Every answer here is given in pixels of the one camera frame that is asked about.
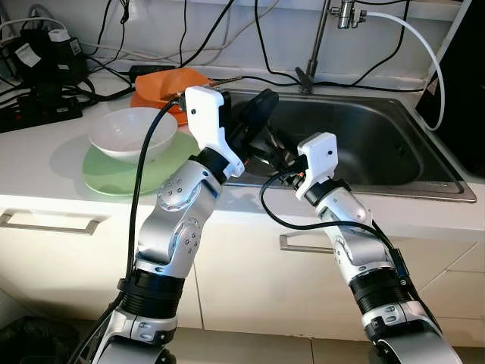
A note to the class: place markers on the black power strip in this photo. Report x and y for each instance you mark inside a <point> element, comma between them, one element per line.
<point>42,114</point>

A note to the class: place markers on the black rubbish bag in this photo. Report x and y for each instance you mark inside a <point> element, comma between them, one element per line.
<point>34,341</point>

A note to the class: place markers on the stainless steel sink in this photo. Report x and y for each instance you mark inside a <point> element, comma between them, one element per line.
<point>379,152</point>

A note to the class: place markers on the flat black power adapter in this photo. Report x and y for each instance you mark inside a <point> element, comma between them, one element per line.
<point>142,70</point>

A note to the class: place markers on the pale green plate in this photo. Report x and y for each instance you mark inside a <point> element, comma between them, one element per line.
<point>106,178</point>

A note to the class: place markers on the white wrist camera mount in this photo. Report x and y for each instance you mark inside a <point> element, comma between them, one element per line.
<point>318,155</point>
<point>203,110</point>

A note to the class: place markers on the orange bowl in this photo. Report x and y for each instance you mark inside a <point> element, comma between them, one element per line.
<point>159,83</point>

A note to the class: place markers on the white bowl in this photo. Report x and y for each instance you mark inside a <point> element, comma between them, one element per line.
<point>125,133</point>

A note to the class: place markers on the brown chopstick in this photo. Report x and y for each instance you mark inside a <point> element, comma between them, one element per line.
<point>227,80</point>

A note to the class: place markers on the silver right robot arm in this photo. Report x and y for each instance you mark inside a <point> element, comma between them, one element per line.
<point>356,250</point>

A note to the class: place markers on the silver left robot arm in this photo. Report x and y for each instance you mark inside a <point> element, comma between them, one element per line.
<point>178,220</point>

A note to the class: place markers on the chrome kitchen faucet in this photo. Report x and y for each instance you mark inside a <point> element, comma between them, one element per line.
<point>317,45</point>

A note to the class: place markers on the orange plate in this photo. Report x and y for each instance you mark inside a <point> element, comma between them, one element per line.
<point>178,115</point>

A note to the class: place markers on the white kitchen cabinet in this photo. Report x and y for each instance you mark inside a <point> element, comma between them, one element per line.
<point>258,288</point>

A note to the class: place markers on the large black appliance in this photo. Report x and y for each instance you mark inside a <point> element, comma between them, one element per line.
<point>462,91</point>

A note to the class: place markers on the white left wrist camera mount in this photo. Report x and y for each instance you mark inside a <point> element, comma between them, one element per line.
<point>203,110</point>

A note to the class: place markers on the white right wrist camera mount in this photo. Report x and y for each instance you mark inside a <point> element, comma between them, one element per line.
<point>318,155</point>

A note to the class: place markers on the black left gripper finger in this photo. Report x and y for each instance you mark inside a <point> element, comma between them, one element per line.
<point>261,110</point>

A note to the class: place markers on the black charger with white label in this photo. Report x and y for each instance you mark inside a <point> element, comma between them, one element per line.
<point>61,61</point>
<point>15,70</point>

